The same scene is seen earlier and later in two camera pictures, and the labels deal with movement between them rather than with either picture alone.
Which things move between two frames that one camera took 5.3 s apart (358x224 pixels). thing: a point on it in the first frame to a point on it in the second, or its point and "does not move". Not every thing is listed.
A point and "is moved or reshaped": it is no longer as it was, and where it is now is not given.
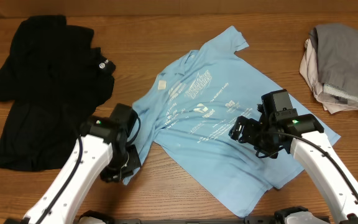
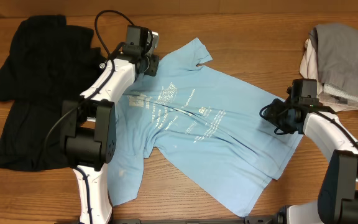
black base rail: [234, 221] does not move
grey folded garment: [347, 59] does not move
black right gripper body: [257, 136] to [278, 114]
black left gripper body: [123, 164] to [152, 63]
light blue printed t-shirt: [183, 134] is moved or reshaped
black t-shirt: [53, 81] does not move
